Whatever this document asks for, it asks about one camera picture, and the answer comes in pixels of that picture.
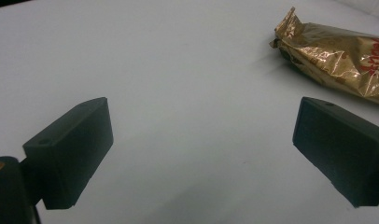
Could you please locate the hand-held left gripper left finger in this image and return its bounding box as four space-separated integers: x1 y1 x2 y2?
20 96 115 211

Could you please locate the gold foil snack wrapper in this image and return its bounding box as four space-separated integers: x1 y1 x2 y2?
269 7 379 107

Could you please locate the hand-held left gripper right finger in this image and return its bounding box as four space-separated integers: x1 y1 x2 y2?
291 96 379 209

